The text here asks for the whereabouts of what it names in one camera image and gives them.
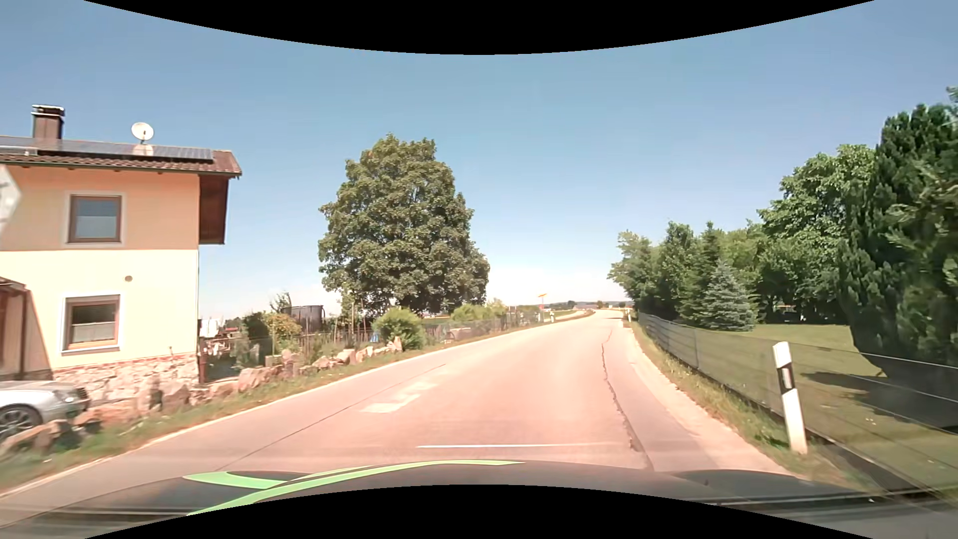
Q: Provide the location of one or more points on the garden fence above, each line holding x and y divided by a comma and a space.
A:
479, 328

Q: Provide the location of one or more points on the yellow road sign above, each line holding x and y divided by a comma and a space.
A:
542, 299

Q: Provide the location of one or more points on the large broad-leaved tree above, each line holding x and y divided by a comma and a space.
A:
400, 224

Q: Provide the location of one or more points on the round green bush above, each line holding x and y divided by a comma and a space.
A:
400, 327

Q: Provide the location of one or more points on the grey asphalt road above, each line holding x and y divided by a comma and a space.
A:
524, 389

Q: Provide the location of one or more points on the road markings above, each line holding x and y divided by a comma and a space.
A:
389, 405

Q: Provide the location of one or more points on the dark trampoline with net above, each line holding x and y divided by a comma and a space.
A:
305, 316

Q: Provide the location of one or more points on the car's own bonnet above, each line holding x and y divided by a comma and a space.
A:
419, 486

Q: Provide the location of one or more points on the blue spruce tree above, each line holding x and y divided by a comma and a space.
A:
724, 299

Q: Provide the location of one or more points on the row of boulders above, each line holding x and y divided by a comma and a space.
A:
254, 376

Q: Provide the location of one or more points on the grass verge with boulders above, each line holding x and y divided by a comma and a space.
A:
217, 408

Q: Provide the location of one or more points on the grass verge along fence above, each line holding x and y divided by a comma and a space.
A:
737, 415

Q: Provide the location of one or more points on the cream house with brown roof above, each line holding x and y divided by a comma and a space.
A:
112, 284

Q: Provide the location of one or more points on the green lawn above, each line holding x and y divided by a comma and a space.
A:
838, 374

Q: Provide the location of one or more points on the row of trees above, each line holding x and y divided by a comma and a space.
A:
861, 239

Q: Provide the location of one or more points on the silver parked car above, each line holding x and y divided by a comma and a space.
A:
34, 403

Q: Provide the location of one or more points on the road sign seen from behind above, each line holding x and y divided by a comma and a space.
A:
6, 196

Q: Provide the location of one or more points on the white black marker post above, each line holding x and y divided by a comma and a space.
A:
790, 397

